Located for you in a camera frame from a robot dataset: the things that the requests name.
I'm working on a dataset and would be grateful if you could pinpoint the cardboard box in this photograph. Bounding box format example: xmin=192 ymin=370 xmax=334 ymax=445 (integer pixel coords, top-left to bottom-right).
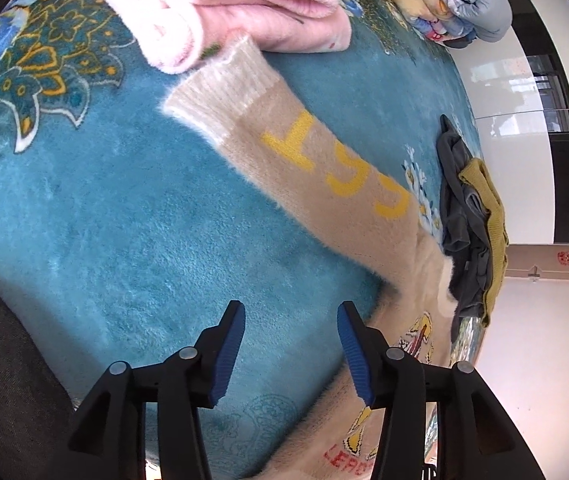
xmin=505 ymin=245 xmax=569 ymax=283

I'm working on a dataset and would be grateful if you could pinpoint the beige fuzzy sweater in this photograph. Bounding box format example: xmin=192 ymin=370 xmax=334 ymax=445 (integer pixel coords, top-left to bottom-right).
xmin=163 ymin=38 xmax=463 ymax=480

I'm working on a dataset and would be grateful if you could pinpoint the dark grey fabric chair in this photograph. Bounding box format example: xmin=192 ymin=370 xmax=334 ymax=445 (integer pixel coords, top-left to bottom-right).
xmin=0 ymin=278 xmax=76 ymax=480

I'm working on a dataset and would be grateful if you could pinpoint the dark grey garment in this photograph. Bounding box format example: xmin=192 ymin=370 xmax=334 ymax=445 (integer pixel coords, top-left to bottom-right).
xmin=437 ymin=114 xmax=495 ymax=319

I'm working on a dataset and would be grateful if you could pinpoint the black framed glass door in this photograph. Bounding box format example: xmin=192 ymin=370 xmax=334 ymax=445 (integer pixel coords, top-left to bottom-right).
xmin=487 ymin=0 xmax=569 ymax=246

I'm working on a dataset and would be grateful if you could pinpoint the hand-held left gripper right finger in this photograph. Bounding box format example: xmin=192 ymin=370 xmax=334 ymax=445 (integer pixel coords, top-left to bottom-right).
xmin=337 ymin=300 xmax=545 ymax=480

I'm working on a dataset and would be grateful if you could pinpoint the mustard yellow knit garment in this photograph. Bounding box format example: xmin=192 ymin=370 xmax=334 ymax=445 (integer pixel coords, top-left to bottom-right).
xmin=459 ymin=158 xmax=509 ymax=329

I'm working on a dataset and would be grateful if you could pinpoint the pink fleece garment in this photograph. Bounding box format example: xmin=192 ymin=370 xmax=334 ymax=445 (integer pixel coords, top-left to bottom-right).
xmin=74 ymin=0 xmax=353 ymax=74

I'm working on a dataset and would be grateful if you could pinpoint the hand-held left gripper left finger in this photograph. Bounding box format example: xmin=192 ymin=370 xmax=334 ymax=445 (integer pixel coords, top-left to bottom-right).
xmin=68 ymin=300 xmax=246 ymax=480

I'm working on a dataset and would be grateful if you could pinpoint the teal floral blanket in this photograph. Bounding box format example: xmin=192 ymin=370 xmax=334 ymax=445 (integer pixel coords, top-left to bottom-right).
xmin=0 ymin=0 xmax=490 ymax=480

